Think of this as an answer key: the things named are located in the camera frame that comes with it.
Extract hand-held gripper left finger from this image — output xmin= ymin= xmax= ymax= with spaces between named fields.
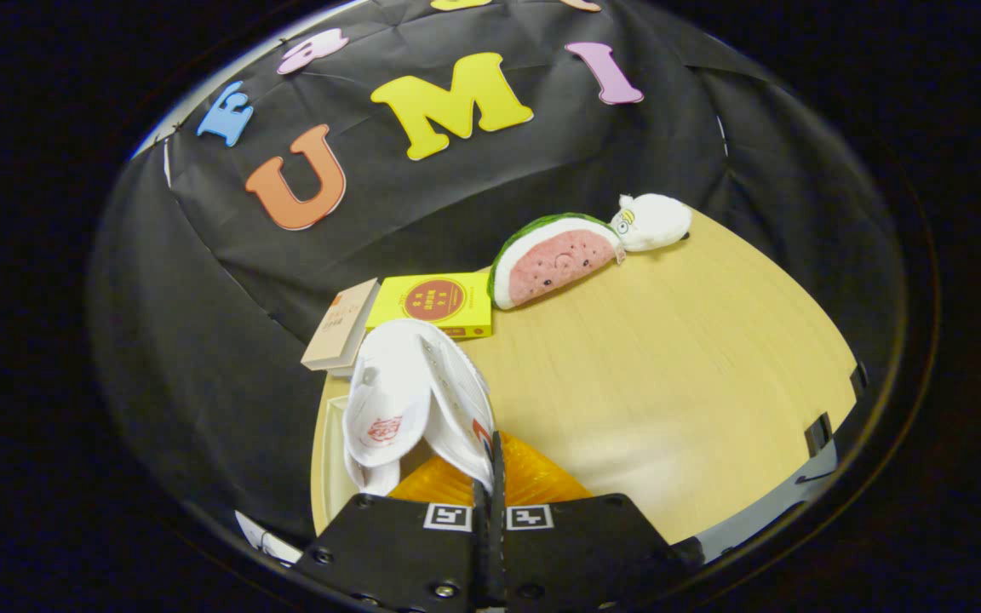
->
xmin=295 ymin=433 xmax=496 ymax=613

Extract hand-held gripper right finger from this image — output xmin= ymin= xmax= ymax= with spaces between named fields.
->
xmin=496 ymin=430 xmax=689 ymax=613

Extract cream storage box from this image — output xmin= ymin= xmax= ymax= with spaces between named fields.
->
xmin=320 ymin=393 xmax=357 ymax=522

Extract white canvas shoe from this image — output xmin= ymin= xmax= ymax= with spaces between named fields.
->
xmin=341 ymin=319 xmax=497 ymax=497

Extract yellow book with red circle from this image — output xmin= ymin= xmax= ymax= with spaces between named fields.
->
xmin=364 ymin=271 xmax=494 ymax=340

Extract watermelon slice plush toy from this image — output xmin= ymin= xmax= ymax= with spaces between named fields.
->
xmin=487 ymin=213 xmax=623 ymax=311

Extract black backdrop cloth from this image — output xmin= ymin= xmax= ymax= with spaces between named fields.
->
xmin=90 ymin=0 xmax=904 ymax=546

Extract white plush toy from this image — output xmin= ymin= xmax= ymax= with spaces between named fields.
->
xmin=610 ymin=194 xmax=693 ymax=254

